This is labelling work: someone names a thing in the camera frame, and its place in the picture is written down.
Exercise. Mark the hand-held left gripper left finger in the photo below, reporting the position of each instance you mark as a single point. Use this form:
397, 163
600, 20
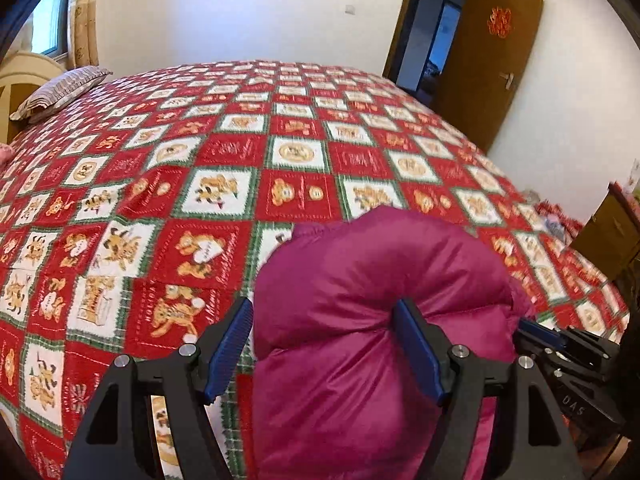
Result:
230, 347

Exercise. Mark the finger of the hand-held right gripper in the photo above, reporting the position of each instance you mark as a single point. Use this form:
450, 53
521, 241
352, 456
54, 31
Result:
542, 334

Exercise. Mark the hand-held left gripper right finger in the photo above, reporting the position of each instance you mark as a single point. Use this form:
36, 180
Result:
420, 355

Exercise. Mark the magenta puffer jacket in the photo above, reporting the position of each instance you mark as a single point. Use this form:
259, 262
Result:
350, 310

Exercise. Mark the wooden cabinet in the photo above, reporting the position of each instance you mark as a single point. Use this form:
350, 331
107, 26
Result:
605, 240

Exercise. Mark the red printed bedspread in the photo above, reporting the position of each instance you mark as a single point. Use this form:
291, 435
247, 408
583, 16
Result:
225, 150

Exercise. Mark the brown wooden door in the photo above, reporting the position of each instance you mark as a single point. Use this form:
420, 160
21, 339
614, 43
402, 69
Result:
475, 70

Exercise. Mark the pink cloth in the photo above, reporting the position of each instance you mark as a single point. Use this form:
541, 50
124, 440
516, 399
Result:
4, 154

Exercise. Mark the striped pillow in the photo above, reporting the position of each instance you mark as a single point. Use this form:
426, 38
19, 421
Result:
60, 90

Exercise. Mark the red paper door decoration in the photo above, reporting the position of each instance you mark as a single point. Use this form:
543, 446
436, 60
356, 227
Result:
498, 21

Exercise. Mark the cream headboard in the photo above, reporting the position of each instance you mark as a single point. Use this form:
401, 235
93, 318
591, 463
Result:
20, 75

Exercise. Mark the beige curtain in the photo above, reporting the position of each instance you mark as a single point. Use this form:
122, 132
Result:
82, 15

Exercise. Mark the window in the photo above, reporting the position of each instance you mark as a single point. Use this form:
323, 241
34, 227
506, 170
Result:
50, 20

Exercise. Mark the dark wooden door frame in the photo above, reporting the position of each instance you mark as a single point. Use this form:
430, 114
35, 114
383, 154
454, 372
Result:
400, 25

